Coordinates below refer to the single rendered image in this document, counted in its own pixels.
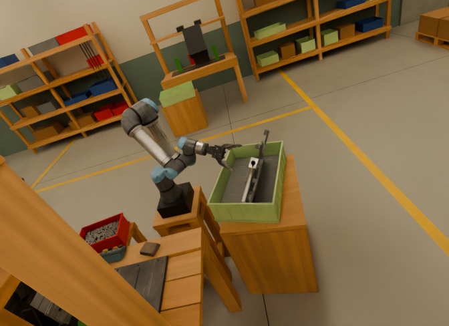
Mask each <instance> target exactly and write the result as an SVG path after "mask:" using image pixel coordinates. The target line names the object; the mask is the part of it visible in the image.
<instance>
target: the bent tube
mask: <svg viewBox="0 0 449 326"><path fill-rule="evenodd" d="M254 159H255V160H254ZM257 162H258V159H256V158H252V157H251V160H250V163H249V167H250V168H251V169H250V172H249V177H248V179H247V183H246V186H245V191H244V194H243V198H242V200H241V201H243V202H247V198H248V195H249V191H250V188H251V184H252V181H253V176H254V173H255V169H256V167H257Z"/></svg>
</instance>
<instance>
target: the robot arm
mask: <svg viewBox="0 0 449 326"><path fill-rule="evenodd" d="M158 112H159V110H158V107H157V105H156V104H155V103H154V102H153V101H151V100H149V99H147V98H144V99H143V100H140V101H139V102H137V103H136V104H134V105H133V106H130V107H129V108H127V109H126V110H124V111H123V113H122V116H121V124H122V128H123V130H124V131H125V133H126V134H127V135H128V136H129V137H130V138H133V139H135V141H137V143H139V145H141V147H143V148H144V149H145V150H146V151H147V152H148V153H149V154H150V155H151V156H152V157H153V158H154V159H155V160H156V161H157V162H158V163H159V164H160V165H158V166H156V167H155V168H154V169H153V170H152V171H151V174H150V177H151V179H152V181H153V183H155V185H156V187H157V189H158V190H159V191H160V198H161V200H162V201H163V202H164V203H171V202H174V201H175V200H177V199H178V198H179V197H180V196H181V194H182V189H181V187H179V186H178V185H177V184H176V183H175V182H174V181H173V179H175V178H176V177H177V176H178V175H179V174H180V173H181V172H182V171H183V170H184V169H185V168H186V167H187V166H192V165H194V164H195V163H196V154H199V155H203V156H206V154H207V153H208V154H211V155H212V157H211V158H215V159H216V160H217V162H218V163H219V164H220V165H221V166H223V167H225V168H226V169H228V170H230V171H232V172H235V171H234V169H233V168H231V166H229V165H228V163H227V161H226V160H225V161H222V159H223V158H225V153H226V152H225V149H227V150H231V149H232V148H236V147H241V146H242V145H240V144H223V145H222V146H217V145H214V147H213V146H210V147H209V146H208V144H207V143H205V142H203V141H202V140H201V141H198V140H194V139H191V138H186V137H180V138H179V140H178V143H177V147H178V149H181V150H182V152H183V154H182V153H180V152H178V151H175V149H174V147H173V146H172V144H171V142H170V140H169V139H168V137H167V135H166V134H165V132H164V130H163V129H162V126H161V125H160V123H159V121H158V118H159V117H158V115H157V113H158ZM142 126H144V127H146V129H147V130H148V132H149V133H150V135H149V134H147V133H146V132H145V131H144V130H143V129H142Z"/></svg>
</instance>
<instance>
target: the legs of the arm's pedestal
mask: <svg viewBox="0 0 449 326"><path fill-rule="evenodd" d="M206 204H207V200H206V198H205V196H204V194H203V192H201V199H200V210H199V217H198V221H195V222H190V223H186V224H180V225H176V226H171V227H167V228H161V229H158V230H156V231H157V232H158V234H159V235H160V236H161V237H164V236H168V235H172V234H176V233H180V232H184V231H188V230H192V229H195V228H200V227H202V229H203V231H204V233H205V235H206V236H207V238H208V240H209V242H210V245H211V247H212V249H213V251H214V253H215V255H216V256H217V258H218V260H219V261H220V263H221V265H222V267H223V269H224V271H225V272H226V274H227V276H228V277H229V279H230V281H231V282H232V274H231V272H230V270H229V268H228V267H227V264H226V263H225V257H231V255H230V253H229V251H228V249H227V247H226V245H225V243H224V241H223V239H222V237H221V235H220V226H219V224H218V222H217V221H215V220H214V216H213V214H212V212H211V210H210V208H209V206H207V205H206ZM204 221H205V223H206V224H207V226H208V228H209V230H210V232H211V234H212V235H213V237H214V238H212V237H211V235H210V233H209V231H208V229H207V227H206V226H205V224H204ZM217 246H218V248H217ZM205 283H206V279H205V277H204V275H203V287H205Z"/></svg>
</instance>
